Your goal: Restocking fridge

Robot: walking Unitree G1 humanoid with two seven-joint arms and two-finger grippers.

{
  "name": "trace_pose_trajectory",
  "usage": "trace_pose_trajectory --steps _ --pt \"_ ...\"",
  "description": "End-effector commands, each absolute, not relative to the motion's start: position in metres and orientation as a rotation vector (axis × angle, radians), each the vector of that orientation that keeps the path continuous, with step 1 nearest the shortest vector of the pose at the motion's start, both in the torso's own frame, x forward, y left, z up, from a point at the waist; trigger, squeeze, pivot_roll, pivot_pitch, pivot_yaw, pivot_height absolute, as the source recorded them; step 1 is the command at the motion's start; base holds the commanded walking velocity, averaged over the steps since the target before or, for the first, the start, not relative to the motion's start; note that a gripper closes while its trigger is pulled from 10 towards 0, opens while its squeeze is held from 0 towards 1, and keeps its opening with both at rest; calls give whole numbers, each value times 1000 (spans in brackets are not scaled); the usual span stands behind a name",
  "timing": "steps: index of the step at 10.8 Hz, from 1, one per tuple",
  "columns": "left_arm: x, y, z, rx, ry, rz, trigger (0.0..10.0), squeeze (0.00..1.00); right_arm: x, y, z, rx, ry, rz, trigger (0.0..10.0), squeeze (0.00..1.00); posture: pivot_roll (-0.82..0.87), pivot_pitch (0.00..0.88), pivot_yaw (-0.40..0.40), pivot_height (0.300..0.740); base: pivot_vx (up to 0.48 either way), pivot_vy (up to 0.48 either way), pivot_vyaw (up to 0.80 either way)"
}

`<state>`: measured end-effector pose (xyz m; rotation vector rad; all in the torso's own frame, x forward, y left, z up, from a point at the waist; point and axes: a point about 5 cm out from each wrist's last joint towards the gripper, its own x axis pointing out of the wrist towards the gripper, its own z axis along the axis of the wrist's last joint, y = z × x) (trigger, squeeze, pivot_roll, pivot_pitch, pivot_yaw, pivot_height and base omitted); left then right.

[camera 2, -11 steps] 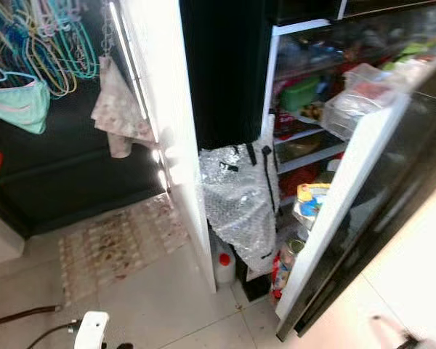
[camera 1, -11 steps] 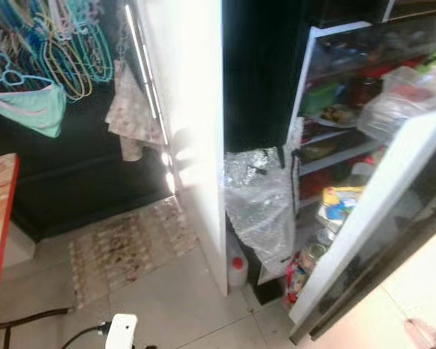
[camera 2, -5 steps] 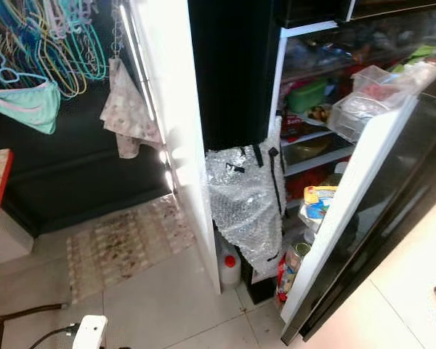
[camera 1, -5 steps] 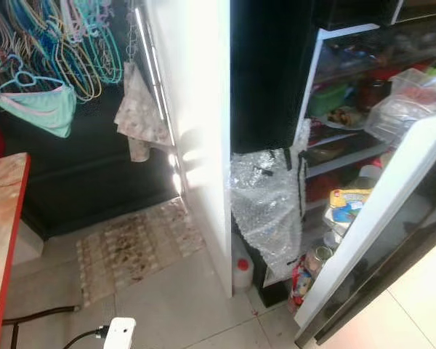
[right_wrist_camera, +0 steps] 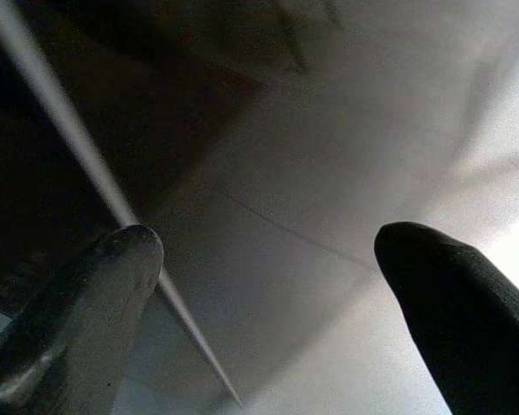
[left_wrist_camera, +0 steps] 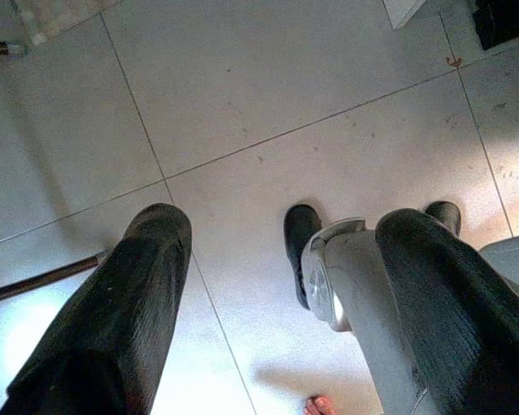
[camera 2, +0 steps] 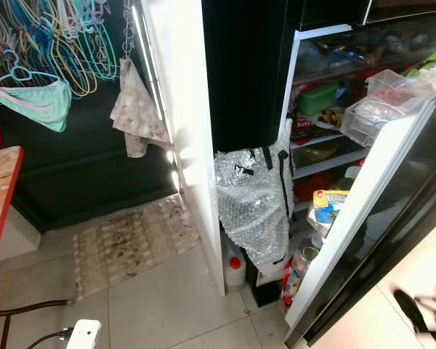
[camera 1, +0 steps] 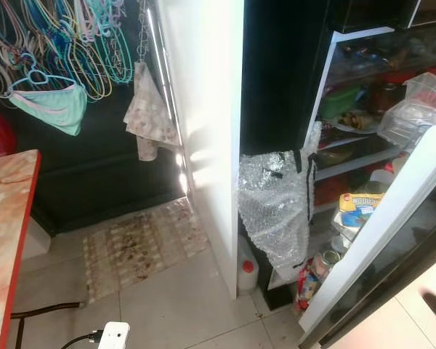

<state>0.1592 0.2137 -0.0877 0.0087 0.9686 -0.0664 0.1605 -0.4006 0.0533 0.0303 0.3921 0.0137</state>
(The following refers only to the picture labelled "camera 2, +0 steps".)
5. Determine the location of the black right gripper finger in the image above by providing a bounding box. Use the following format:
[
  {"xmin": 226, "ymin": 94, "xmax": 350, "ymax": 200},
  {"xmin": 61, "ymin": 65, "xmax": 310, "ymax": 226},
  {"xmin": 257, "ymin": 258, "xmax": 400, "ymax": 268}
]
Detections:
[{"xmin": 393, "ymin": 289, "xmax": 436, "ymax": 329}]

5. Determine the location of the fridge door with bins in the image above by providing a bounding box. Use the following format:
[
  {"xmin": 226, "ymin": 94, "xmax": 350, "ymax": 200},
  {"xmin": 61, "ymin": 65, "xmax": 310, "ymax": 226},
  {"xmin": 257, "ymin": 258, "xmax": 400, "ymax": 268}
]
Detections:
[{"xmin": 283, "ymin": 95, "xmax": 436, "ymax": 348}]

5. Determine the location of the black fridge white interior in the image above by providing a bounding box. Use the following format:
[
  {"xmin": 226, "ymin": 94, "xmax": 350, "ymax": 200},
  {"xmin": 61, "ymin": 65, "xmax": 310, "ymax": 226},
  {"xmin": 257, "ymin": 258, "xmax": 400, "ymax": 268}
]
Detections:
[{"xmin": 202, "ymin": 0, "xmax": 436, "ymax": 310}]

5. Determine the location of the marble top red-edged table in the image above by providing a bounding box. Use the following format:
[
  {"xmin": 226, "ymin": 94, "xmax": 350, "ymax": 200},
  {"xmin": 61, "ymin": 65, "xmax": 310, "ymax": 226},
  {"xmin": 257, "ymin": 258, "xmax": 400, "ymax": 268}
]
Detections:
[{"xmin": 0, "ymin": 145, "xmax": 24, "ymax": 292}]

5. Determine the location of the small yellow lid jar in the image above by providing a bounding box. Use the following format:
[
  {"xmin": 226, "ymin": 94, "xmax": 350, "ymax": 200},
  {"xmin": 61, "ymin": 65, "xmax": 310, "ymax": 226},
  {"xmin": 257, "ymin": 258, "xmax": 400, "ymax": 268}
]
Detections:
[{"xmin": 292, "ymin": 246, "xmax": 319, "ymax": 277}]

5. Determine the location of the beige patterned floor rug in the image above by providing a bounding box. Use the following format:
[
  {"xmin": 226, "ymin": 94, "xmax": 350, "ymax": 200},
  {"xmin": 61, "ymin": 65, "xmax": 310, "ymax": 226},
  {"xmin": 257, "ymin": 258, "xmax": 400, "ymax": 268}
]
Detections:
[{"xmin": 73, "ymin": 193, "xmax": 201, "ymax": 300}]

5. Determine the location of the black glossy cabinet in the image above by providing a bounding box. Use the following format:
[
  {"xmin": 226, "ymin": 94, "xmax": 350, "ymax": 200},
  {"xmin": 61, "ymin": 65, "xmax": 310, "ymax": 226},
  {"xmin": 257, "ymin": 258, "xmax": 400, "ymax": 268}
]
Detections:
[{"xmin": 0, "ymin": 0, "xmax": 179, "ymax": 233}]

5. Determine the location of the black tape strip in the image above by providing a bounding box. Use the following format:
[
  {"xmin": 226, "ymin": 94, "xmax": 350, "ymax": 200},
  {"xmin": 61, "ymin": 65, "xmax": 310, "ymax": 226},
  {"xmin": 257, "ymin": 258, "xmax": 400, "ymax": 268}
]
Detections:
[{"xmin": 262, "ymin": 145, "xmax": 293, "ymax": 222}]

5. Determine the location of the white jug red cap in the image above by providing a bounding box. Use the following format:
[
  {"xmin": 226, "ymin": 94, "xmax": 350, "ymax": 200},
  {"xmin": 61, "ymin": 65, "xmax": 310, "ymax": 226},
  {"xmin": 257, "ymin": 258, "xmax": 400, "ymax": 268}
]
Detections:
[{"xmin": 222, "ymin": 229, "xmax": 248, "ymax": 289}]

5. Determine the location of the clear bubble wrap sheet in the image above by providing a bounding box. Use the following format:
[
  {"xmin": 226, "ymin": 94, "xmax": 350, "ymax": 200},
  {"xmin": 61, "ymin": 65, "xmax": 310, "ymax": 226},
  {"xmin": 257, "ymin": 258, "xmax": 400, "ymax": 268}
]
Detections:
[{"xmin": 213, "ymin": 120, "xmax": 295, "ymax": 277}]

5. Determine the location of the teal cloth pink trim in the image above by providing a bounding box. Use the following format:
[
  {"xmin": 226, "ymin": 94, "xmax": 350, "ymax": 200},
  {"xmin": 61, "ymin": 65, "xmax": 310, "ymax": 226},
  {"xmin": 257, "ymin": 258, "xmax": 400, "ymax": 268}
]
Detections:
[{"xmin": 0, "ymin": 79, "xmax": 73, "ymax": 133}]

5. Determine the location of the green plastic container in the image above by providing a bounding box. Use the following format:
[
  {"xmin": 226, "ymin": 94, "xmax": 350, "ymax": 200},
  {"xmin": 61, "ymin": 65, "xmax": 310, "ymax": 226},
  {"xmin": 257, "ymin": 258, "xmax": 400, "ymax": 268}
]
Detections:
[{"xmin": 296, "ymin": 81, "xmax": 341, "ymax": 117}]

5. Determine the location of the patterned hanging cloth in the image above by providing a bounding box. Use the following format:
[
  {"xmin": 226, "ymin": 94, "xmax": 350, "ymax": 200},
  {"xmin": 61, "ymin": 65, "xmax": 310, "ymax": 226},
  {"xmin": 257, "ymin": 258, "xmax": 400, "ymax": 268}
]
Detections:
[{"xmin": 109, "ymin": 58, "xmax": 170, "ymax": 159}]

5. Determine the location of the white tall panel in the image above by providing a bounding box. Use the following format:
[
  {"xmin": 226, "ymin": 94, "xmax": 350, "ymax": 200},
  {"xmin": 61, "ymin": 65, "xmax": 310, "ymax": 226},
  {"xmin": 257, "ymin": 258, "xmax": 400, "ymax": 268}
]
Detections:
[{"xmin": 142, "ymin": 0, "xmax": 227, "ymax": 297}]

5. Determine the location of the black cable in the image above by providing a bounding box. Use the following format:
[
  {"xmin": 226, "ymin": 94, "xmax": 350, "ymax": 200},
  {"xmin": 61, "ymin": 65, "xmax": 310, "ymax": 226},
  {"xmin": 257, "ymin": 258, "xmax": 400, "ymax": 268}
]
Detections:
[{"xmin": 25, "ymin": 329, "xmax": 73, "ymax": 349}]

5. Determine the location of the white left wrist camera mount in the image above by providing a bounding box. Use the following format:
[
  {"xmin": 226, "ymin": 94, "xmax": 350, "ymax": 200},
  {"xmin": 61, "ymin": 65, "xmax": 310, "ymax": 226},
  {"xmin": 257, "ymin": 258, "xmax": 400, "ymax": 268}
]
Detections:
[{"xmin": 65, "ymin": 318, "xmax": 101, "ymax": 349}]

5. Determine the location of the blue wire hanger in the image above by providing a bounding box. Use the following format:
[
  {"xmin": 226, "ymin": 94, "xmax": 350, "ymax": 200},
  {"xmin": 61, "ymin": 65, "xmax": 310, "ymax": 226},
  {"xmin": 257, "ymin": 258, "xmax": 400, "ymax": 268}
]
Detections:
[{"xmin": 0, "ymin": 51, "xmax": 62, "ymax": 92}]

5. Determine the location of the colourful wire hanger bundle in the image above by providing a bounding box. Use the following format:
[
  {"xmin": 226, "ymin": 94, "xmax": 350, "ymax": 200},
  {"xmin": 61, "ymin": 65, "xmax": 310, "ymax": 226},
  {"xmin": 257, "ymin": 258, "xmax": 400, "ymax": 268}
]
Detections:
[{"xmin": 0, "ymin": 0, "xmax": 118, "ymax": 99}]

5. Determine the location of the metal hanging chain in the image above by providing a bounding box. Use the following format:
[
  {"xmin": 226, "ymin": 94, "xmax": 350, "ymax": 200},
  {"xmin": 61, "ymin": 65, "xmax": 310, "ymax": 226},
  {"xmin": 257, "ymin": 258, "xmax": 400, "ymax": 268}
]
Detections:
[{"xmin": 122, "ymin": 0, "xmax": 135, "ymax": 59}]

